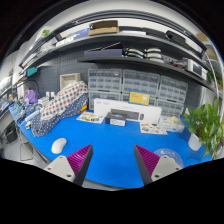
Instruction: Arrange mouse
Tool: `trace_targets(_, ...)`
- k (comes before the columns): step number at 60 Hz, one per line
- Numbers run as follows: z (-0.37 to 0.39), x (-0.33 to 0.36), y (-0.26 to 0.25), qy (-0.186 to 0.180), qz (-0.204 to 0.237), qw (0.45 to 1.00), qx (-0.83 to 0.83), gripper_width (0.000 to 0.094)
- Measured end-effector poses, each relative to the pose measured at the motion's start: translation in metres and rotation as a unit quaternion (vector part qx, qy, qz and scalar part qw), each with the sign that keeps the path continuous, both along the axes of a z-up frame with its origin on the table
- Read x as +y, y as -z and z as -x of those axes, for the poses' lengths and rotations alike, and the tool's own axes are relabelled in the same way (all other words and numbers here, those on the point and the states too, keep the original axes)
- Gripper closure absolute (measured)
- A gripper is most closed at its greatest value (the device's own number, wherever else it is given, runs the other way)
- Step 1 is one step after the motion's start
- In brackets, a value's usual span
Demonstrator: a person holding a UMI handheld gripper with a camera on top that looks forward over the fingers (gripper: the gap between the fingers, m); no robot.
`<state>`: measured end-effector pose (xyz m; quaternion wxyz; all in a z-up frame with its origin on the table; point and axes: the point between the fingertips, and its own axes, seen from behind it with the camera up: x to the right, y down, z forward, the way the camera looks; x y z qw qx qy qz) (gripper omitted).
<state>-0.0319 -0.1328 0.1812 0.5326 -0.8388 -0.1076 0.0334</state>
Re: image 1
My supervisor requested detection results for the grey drawer organizer middle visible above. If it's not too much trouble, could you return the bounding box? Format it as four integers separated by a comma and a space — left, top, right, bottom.
121, 69, 160, 105

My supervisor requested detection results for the green potted plant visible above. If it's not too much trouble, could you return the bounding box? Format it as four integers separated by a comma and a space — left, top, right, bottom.
184, 99, 224, 157

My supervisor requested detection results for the illustrated card right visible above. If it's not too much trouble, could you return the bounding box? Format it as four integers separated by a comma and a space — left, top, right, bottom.
140, 123, 167, 135

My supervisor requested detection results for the purple figure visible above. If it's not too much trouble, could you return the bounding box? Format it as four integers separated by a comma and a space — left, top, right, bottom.
26, 89, 38, 104

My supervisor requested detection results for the blue table mat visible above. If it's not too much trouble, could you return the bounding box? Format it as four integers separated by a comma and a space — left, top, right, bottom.
20, 116, 211, 188

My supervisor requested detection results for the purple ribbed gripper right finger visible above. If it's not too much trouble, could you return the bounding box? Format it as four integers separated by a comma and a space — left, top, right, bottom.
134, 145, 181, 185

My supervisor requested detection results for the illustrated card left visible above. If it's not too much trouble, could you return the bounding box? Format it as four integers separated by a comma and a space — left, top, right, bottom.
78, 112, 104, 124

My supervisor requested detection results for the brown cardboard box on shelf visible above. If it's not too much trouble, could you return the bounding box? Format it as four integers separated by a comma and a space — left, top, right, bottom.
89, 20, 119, 36

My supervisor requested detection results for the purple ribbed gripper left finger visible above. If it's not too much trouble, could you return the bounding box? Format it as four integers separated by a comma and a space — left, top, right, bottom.
45, 145, 93, 186

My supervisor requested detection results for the small black box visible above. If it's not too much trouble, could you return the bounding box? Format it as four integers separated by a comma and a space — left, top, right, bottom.
105, 112, 127, 127

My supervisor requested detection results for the white mesh basket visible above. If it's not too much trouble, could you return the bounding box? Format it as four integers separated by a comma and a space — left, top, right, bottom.
60, 73, 81, 89

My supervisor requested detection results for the grey drawer organizer left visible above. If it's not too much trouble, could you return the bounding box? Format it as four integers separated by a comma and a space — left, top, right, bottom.
88, 69, 122, 110

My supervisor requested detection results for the white computer mouse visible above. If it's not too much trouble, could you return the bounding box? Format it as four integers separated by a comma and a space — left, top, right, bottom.
51, 138, 67, 154

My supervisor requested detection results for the grey drawer organizer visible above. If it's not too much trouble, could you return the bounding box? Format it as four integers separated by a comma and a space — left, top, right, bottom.
156, 76, 188, 117
88, 69, 122, 110
121, 69, 160, 105

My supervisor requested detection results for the white keyboard box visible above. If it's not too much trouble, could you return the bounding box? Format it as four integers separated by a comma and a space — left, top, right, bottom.
94, 98, 162, 124

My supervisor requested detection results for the dark metal shelf unit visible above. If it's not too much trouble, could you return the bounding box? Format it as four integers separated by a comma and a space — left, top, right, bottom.
18, 9, 222, 98

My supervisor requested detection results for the dark blue flat box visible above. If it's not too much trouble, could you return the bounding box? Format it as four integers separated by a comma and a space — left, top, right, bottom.
84, 49, 123, 58

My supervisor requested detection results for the checkered patterned cloth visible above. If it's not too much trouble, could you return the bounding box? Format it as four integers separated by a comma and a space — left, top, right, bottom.
31, 81, 88, 137

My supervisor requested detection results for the white instrument on shelf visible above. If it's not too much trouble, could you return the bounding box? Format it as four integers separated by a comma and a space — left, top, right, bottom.
186, 59, 207, 80

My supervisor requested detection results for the yellow label box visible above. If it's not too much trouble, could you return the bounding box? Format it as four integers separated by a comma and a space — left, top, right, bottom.
129, 92, 150, 105

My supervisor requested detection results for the illustrated card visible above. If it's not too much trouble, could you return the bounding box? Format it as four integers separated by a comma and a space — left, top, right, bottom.
78, 112, 104, 124
140, 123, 167, 135

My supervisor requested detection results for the clear plastic box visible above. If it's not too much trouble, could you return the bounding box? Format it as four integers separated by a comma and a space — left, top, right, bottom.
162, 116, 184, 132

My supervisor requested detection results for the grey drawer organizer right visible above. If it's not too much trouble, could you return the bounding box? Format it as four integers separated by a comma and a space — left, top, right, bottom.
156, 76, 188, 117

